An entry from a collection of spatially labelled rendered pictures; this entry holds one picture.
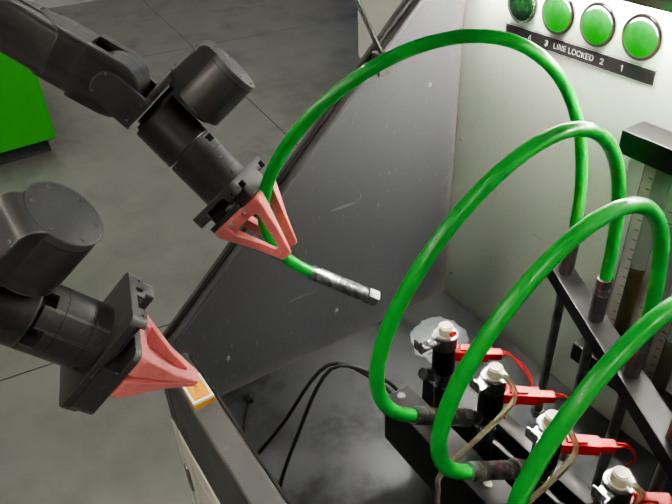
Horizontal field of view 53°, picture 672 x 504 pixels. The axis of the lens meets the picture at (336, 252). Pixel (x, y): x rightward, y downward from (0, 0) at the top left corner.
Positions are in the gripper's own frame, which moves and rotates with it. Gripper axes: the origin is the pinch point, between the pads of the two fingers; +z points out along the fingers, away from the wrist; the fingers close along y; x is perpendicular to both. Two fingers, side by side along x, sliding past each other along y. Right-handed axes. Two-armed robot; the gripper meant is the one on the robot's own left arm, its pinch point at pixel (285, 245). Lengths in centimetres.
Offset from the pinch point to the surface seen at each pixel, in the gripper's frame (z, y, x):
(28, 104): -109, 253, 170
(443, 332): 19.6, 0.4, -6.2
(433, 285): 30, 46, 6
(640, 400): 35.0, -6.4, -19.2
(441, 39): -4.9, 1.3, -26.8
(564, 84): 7.5, 6.8, -32.7
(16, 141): -101, 249, 189
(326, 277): 6.4, 2.7, 0.4
